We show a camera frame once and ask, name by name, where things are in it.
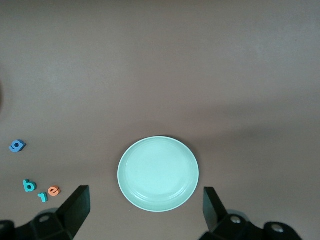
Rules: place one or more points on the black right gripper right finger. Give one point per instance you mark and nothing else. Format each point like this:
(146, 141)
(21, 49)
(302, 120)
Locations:
(215, 212)

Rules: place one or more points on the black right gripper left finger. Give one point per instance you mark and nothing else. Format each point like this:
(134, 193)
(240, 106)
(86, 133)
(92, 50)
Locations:
(75, 210)

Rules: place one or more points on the orange foam letter e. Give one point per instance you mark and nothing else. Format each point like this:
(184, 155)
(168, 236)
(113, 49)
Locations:
(50, 192)

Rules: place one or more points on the teal foam letter r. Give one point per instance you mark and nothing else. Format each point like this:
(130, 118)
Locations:
(43, 198)

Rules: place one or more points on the teal foam letter b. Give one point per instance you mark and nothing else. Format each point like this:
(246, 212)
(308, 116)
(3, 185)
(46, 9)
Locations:
(25, 183)

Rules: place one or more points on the green plate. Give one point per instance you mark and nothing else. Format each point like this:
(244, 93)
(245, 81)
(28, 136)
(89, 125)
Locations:
(157, 175)

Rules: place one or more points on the blue foam letter g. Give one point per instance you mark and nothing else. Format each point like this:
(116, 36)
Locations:
(13, 149)

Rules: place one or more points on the brown table cover mat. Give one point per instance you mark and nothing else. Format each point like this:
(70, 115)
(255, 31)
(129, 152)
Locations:
(160, 62)

